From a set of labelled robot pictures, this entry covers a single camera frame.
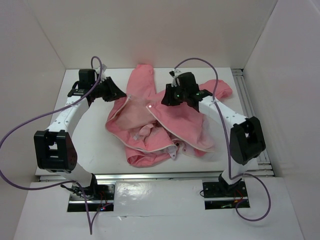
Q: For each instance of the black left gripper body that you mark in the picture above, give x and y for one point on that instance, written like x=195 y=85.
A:
x=100 y=89

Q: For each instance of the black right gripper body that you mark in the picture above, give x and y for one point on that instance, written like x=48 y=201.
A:
x=179 y=94

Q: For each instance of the pink zip-up jacket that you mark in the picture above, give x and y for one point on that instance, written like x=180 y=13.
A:
x=152 y=132

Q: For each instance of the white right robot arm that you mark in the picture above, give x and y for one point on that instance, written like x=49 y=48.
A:
x=244 y=135

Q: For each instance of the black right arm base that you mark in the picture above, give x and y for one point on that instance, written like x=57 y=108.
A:
x=218 y=197

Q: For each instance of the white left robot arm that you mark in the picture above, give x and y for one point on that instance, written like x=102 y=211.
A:
x=54 y=149

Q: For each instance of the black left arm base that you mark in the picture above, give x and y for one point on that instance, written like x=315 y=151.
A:
x=101 y=198

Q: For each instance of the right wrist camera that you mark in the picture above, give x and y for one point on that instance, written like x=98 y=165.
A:
x=175 y=73

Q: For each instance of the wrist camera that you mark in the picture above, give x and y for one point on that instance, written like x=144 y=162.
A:
x=175 y=73
x=101 y=69

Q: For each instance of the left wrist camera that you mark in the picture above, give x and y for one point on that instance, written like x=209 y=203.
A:
x=101 y=69

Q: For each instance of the aluminium front rail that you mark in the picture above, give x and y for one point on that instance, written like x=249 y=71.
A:
x=158 y=176

